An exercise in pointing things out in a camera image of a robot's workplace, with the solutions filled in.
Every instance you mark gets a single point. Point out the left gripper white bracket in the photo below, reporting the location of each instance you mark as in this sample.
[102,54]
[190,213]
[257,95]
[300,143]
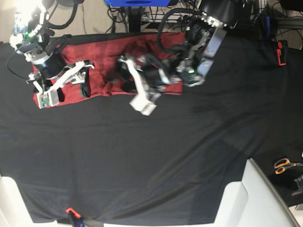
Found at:
[147,76]

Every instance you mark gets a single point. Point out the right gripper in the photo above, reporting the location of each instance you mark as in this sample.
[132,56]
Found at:
[76,74]

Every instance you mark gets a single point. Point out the red long-sleeve T-shirt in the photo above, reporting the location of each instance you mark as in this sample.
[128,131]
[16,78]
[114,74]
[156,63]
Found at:
[104,53]

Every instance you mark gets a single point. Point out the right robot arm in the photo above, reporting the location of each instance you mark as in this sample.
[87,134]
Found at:
[31,38]

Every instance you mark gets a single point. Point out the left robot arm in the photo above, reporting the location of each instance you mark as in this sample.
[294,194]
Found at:
[204,34]

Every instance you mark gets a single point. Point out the black table cloth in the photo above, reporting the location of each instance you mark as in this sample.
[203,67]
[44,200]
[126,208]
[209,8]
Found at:
[111,163]

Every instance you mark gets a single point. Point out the blue plastic bin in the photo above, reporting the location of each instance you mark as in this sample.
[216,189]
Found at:
[137,3]

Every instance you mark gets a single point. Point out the orange blue clamp bottom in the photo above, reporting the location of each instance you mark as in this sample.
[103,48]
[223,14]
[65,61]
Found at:
[76,220]

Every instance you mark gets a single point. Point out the blue clamp at right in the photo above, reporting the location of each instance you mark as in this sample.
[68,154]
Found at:
[267,27]

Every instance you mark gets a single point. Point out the orange black clamp right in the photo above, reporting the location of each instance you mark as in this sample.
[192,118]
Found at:
[282,52]

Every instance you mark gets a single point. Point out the black camera stand post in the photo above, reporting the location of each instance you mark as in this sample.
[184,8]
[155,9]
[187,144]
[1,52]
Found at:
[134,15]

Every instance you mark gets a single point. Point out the white left table frame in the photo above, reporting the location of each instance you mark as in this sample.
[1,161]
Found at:
[13,211]

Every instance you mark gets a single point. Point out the white table frame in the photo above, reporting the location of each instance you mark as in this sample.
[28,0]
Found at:
[253,202]
[13,211]

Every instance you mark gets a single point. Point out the white right table frame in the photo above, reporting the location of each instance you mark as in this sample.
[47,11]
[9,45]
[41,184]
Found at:
[253,202]

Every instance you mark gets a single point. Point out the yellow-handled scissors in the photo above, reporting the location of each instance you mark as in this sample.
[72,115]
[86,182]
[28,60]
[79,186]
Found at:
[283,164]

